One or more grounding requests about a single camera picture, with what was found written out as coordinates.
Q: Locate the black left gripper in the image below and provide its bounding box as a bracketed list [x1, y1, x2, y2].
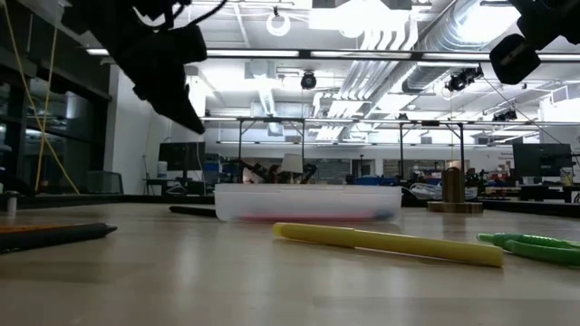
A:
[115, 26, 207, 136]

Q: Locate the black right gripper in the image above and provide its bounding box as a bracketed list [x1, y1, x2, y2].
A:
[520, 8, 567, 49]

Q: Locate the clear plastic supply box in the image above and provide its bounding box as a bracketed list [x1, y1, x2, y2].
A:
[214, 183, 403, 224]

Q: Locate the black computer monitor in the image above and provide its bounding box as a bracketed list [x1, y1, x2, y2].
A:
[512, 142, 574, 178]
[158, 141, 207, 180]

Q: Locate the black overhead beam with lights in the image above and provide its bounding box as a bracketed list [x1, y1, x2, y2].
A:
[85, 47, 580, 63]

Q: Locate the dark office chair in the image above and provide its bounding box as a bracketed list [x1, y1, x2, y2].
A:
[85, 170, 125, 196]

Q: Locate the black pen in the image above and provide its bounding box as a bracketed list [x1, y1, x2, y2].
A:
[0, 222, 119, 254]
[168, 205, 218, 219]

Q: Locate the white lampshade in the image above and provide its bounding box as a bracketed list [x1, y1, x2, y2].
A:
[280, 152, 305, 175]

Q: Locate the black round ceiling speaker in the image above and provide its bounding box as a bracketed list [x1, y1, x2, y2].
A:
[299, 71, 318, 91]

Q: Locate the brass cylinder on round base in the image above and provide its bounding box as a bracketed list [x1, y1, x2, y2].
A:
[426, 166, 484, 215]

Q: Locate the orange pencil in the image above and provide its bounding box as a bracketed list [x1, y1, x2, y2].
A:
[0, 223, 69, 234]

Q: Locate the blue storage bin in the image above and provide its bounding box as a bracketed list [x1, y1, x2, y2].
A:
[355, 175, 395, 186]

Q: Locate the green highlighter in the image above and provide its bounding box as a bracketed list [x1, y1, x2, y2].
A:
[477, 232, 580, 267]

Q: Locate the yellow highlighter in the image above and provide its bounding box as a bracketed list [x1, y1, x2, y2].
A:
[272, 223, 506, 268]

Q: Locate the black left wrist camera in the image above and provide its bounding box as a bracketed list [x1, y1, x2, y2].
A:
[169, 22, 208, 65]

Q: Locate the black ceiling camera cluster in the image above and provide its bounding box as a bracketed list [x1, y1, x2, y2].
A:
[446, 64, 485, 93]

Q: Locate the black background rig frame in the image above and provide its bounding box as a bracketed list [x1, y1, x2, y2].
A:
[198, 116, 466, 173]

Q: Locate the black aluminium table frame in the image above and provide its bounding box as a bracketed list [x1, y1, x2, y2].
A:
[0, 193, 580, 218]

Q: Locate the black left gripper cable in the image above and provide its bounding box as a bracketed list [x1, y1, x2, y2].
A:
[130, 0, 230, 29]

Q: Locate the white ceiling ring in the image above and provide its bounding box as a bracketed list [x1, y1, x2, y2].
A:
[265, 12, 292, 38]

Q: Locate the yellow extension cable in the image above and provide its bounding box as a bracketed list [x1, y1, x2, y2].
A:
[2, 0, 82, 197]

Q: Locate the white short post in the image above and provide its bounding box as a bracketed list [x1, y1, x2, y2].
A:
[3, 189, 22, 217]

